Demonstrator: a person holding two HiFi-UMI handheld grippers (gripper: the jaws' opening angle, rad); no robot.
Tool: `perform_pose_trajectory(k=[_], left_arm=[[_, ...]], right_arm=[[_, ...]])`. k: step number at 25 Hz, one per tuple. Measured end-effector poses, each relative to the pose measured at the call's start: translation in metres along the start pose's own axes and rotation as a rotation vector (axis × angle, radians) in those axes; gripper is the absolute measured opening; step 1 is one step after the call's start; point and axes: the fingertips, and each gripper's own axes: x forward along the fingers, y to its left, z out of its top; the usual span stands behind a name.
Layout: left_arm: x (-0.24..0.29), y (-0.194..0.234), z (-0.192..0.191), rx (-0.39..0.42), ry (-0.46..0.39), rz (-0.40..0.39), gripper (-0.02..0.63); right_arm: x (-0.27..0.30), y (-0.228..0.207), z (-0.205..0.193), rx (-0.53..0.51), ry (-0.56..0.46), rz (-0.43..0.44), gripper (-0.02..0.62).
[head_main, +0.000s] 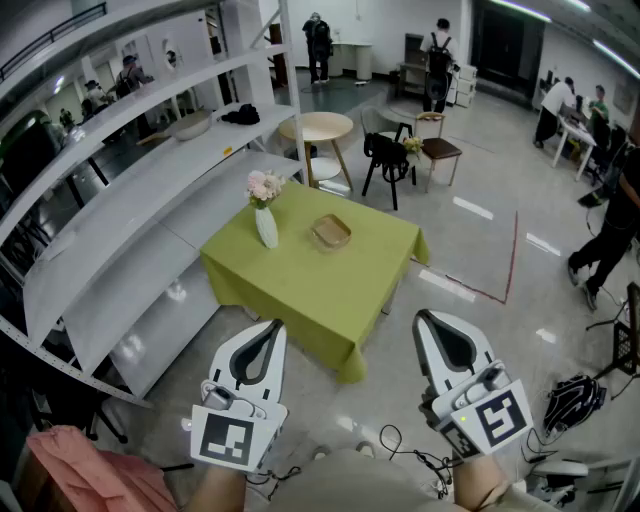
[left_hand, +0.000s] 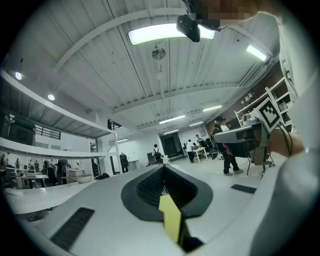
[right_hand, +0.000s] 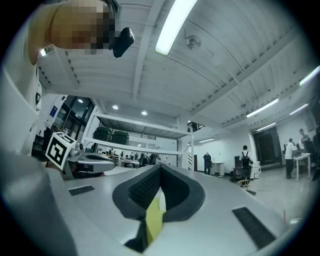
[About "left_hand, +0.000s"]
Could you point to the large ceiling light panel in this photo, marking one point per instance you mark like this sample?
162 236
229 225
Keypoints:
155 32

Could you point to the round ceiling spotlight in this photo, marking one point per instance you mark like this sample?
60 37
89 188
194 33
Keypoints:
51 97
18 75

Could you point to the white shelving unit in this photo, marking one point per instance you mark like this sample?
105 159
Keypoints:
280 97

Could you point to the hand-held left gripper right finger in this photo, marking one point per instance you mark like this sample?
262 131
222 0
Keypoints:
192 197

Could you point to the small ceiling light panel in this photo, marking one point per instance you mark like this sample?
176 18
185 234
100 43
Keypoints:
256 52

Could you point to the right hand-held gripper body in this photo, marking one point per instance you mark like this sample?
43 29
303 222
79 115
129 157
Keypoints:
267 115

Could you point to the black head-worn camera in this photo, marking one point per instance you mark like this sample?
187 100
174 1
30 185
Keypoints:
187 27

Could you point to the person's white shirt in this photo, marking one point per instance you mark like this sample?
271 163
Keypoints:
300 50

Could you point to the white table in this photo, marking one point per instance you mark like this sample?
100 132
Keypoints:
200 150

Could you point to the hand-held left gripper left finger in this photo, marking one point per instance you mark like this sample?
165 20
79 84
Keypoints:
140 197

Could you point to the person's right forearm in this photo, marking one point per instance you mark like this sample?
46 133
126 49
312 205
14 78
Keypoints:
277 145

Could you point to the ceiling strip light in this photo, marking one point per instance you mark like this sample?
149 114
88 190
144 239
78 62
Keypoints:
122 139
170 131
196 123
212 108
172 119

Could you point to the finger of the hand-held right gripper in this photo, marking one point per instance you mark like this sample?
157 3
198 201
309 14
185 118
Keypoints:
232 136

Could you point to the round metal ceiling fixture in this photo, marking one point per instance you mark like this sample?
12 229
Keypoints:
158 53

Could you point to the white bowl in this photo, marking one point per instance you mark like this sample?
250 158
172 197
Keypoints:
83 178

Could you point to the dark double door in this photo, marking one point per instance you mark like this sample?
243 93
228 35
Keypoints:
171 146

